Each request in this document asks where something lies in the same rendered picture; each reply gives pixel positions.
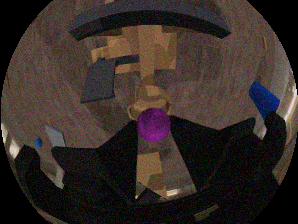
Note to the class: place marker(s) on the purple ball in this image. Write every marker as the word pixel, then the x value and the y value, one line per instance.
pixel 153 124

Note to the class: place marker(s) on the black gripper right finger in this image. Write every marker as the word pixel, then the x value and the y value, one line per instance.
pixel 204 148

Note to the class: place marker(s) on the blue ball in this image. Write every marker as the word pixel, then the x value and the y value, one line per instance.
pixel 38 143

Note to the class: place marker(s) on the blue plastic cup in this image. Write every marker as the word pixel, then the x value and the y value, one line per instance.
pixel 265 100

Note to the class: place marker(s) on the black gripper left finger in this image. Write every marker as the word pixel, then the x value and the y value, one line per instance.
pixel 115 161

